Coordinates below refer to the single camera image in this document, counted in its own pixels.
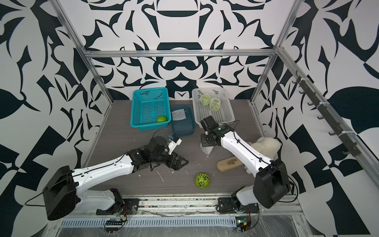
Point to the dark teal small tray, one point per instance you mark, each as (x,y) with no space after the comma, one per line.
(183,127)

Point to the black wall hook rail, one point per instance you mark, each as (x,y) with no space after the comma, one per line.
(328,113)

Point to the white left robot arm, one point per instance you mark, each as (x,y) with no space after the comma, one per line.
(71,189)

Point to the tan sponge block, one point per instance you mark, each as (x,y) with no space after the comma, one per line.
(228,164)

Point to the green custard apple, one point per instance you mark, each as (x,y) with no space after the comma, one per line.
(162,119)
(202,180)

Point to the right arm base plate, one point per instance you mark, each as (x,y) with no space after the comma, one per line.
(231,205)

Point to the white plush toy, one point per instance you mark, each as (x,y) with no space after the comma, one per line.
(267,146)

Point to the green custard apple front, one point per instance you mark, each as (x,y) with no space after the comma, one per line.
(202,180)

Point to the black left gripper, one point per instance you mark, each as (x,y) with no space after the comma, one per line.
(173,165)

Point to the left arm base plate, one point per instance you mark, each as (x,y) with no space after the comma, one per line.
(128,206)

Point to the white foam net back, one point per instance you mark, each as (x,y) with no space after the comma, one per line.
(178,115)

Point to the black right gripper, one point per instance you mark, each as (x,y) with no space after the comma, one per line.
(203,140)

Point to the white perforated plastic basket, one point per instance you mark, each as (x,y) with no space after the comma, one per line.
(225,114)

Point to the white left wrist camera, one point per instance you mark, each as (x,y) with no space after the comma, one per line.
(174,141)

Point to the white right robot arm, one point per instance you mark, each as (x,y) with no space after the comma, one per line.
(271,182)

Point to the teal perforated plastic basket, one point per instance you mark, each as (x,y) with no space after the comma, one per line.
(147,106)

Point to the white foam net sleeve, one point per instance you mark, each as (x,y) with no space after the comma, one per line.
(205,99)

